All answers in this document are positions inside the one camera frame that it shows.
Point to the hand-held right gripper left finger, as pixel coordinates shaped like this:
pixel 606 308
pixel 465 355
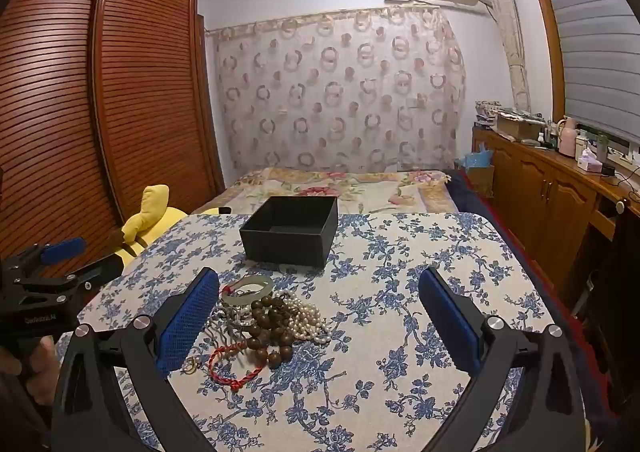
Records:
pixel 185 327

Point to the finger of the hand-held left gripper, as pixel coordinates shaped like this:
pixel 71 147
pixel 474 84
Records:
pixel 62 250
pixel 100 268

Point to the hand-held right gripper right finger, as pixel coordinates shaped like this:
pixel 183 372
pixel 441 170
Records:
pixel 450 324

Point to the pale jade bangle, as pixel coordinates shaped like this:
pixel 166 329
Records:
pixel 240 300

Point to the black square box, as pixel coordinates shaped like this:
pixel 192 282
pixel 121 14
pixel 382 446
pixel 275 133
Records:
pixel 280 248

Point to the person's left hand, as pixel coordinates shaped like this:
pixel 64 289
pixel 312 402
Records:
pixel 42 372

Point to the yellow plush toy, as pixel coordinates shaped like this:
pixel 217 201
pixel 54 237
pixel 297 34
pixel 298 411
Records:
pixel 145 222

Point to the blue floral tablecloth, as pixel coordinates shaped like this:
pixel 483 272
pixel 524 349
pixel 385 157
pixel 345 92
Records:
pixel 375 332

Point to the bed with floral bedspread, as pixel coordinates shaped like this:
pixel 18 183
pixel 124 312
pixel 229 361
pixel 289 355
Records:
pixel 375 192

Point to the brown louvered wooden wardrobe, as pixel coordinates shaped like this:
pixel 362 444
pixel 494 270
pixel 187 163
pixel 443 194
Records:
pixel 125 107

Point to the long wooden sideboard cabinet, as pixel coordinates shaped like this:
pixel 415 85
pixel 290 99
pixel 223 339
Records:
pixel 535 192

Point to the blue plastic bag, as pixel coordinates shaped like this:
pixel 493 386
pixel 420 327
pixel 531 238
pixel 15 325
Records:
pixel 475 158

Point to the open cardboard box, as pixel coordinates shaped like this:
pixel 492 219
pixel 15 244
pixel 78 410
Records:
pixel 517 127

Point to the pink tissue box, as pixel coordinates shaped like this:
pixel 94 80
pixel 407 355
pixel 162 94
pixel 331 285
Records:
pixel 590 162

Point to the pile of papers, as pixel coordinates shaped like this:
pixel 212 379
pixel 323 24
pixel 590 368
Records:
pixel 487 113

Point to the pink thermos jug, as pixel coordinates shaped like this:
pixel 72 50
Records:
pixel 567 140

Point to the beige tied window curtain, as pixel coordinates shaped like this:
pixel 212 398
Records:
pixel 517 67

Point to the grey window blind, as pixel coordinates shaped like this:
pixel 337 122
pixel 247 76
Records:
pixel 595 42

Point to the circle patterned wall curtain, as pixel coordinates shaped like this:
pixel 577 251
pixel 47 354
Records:
pixel 325 97

